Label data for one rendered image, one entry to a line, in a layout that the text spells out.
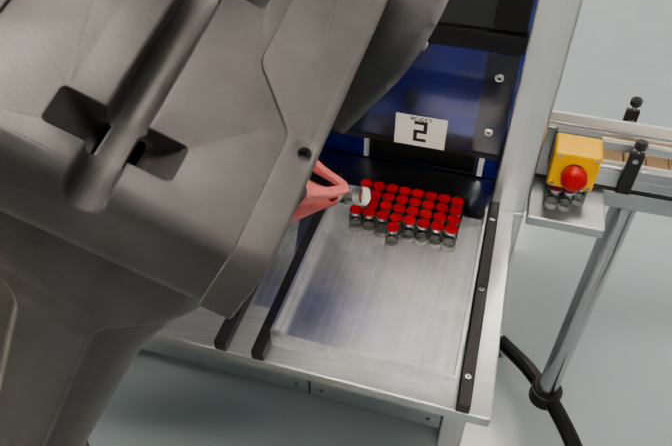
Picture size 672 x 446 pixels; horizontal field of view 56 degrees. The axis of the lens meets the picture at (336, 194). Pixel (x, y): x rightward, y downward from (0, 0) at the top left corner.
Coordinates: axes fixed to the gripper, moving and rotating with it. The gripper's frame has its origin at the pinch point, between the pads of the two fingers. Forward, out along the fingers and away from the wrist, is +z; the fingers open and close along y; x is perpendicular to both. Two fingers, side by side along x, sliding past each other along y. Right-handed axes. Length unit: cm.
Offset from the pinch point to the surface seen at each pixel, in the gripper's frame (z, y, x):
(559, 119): 60, -2, 26
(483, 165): 47, -12, 21
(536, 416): 114, -72, -11
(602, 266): 82, -18, 6
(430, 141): 32.1, -10.2, 21.3
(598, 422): 127, -63, -17
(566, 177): 45.2, 1.9, 8.3
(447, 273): 33.2, -17.0, 0.5
